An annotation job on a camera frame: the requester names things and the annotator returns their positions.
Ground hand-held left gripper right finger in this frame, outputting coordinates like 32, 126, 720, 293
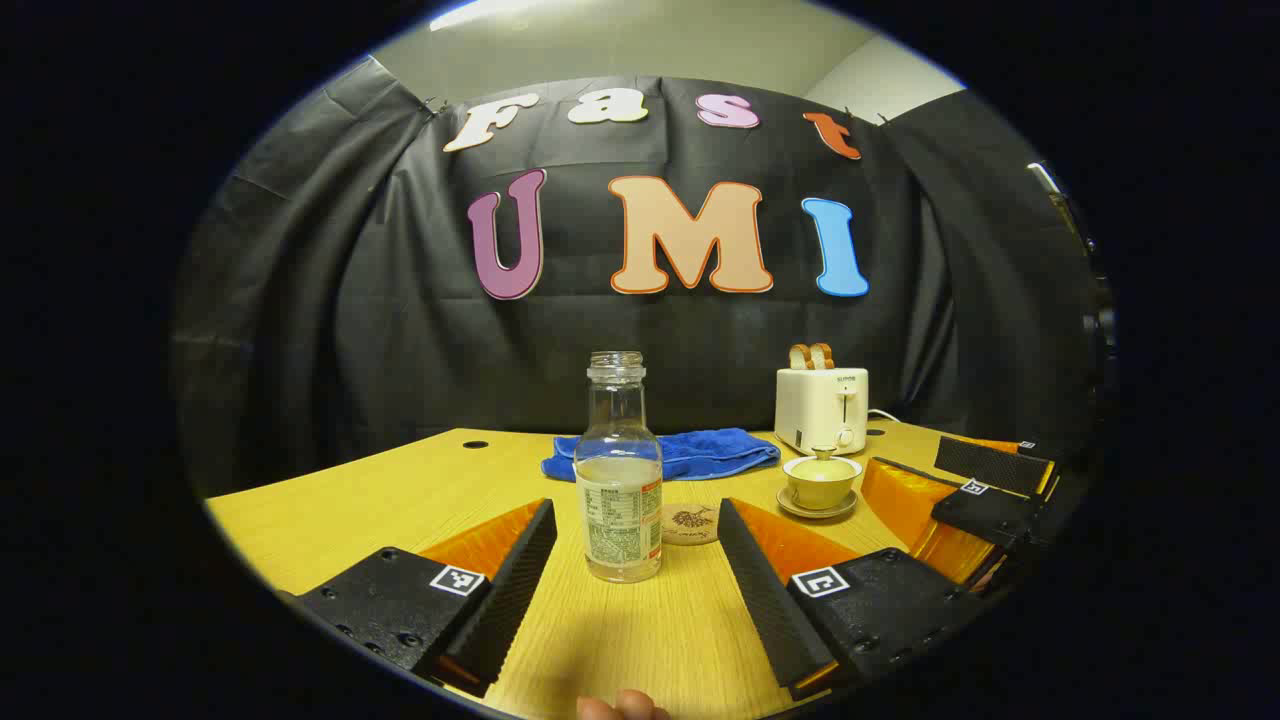
717, 497, 986, 701

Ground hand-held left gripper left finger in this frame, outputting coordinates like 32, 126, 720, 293
275, 498, 558, 699

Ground round cork coaster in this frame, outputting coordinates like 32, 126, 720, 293
661, 503, 721, 547

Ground cream ceramic teacup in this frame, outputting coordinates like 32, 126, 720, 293
782, 455, 863, 511

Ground clear glass water bottle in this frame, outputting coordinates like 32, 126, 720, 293
574, 351, 664, 584

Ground cream ceramic saucer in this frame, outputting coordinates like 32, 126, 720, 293
776, 487, 859, 521

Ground blue towel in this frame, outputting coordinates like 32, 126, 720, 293
541, 428, 782, 483

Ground white toaster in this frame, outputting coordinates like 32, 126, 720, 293
775, 367, 870, 457

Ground dark metal stand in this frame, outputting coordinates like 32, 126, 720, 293
1028, 160, 1116, 401

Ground black backdrop cloth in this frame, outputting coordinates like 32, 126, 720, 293
170, 57, 1101, 498

